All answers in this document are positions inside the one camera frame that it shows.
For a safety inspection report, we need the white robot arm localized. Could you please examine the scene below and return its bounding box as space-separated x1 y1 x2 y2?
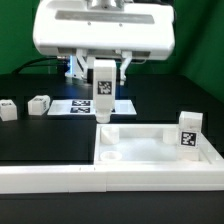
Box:
33 0 175 79

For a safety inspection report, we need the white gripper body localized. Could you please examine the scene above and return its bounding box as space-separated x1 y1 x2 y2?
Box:
33 0 175 60

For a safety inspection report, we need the white L-shaped obstacle fence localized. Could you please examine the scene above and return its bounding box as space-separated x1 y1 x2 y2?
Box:
0 143 224 194

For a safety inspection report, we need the white square tabletop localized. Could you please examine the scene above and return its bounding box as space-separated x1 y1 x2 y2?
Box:
94 124 211 164

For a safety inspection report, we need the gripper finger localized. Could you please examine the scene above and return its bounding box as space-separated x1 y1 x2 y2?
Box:
119 51 132 85
75 49 94 82

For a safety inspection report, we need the black cable on table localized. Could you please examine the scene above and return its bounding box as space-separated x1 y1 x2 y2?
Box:
11 57 68 75

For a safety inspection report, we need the white marker sheet with tags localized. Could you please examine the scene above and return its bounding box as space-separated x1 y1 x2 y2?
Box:
48 99 137 116

